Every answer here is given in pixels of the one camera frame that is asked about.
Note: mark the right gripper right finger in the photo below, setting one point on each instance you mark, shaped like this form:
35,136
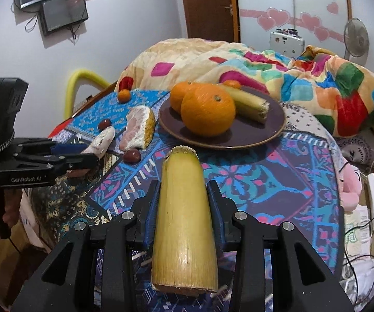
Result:
227,220

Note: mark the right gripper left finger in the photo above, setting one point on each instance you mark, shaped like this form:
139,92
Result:
141,219

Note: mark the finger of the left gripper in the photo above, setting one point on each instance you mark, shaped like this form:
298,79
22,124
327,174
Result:
75,162
65,149

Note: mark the pomelo segment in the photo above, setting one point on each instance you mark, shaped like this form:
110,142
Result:
101,143
139,130

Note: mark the large orange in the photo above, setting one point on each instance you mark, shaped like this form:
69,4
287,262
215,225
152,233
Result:
207,110
178,92

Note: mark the yellow sugarcane piece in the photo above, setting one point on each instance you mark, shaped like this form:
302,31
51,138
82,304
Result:
248,105

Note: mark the left hand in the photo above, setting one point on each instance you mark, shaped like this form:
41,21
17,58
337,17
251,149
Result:
12,206

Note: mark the patterned blue tablecloth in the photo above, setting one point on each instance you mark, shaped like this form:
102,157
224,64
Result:
292,237

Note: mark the purple round plate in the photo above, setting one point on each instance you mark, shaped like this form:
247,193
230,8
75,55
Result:
244,133

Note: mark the small mandarin far left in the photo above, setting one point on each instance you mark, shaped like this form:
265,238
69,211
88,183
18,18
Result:
124,96

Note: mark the small mandarin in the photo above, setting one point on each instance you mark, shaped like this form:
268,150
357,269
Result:
232,83
124,96

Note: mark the small mandarin right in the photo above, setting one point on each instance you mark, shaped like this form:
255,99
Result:
232,83

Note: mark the pink plush toy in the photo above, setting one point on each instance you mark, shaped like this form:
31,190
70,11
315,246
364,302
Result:
350,187

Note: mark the colourful patchwork blanket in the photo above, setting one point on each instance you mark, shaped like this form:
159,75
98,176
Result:
339,93

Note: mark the white suitcase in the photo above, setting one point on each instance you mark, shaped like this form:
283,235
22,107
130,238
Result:
287,42

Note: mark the brown wooden door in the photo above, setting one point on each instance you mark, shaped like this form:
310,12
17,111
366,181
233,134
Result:
216,20

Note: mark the standing electric fan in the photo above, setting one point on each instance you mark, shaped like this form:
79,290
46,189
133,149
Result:
356,39

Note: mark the white wardrobe with hearts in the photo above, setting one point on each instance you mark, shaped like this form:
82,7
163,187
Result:
320,23

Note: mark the yellow foam-padded chair frame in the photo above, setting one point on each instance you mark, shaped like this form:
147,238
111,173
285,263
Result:
77,80

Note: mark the small wall monitor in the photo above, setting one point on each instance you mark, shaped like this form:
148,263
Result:
59,14

